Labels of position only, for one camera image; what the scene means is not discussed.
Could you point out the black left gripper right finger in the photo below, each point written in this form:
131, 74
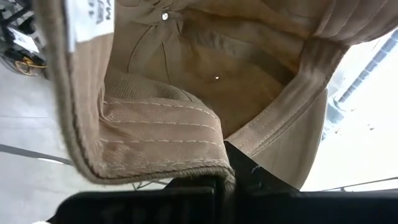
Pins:
311, 208

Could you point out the tan baseball cap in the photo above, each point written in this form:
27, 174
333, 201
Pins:
186, 93

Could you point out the white paper sheet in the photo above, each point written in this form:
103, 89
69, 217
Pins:
23, 40

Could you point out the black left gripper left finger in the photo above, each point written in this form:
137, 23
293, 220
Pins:
140, 208

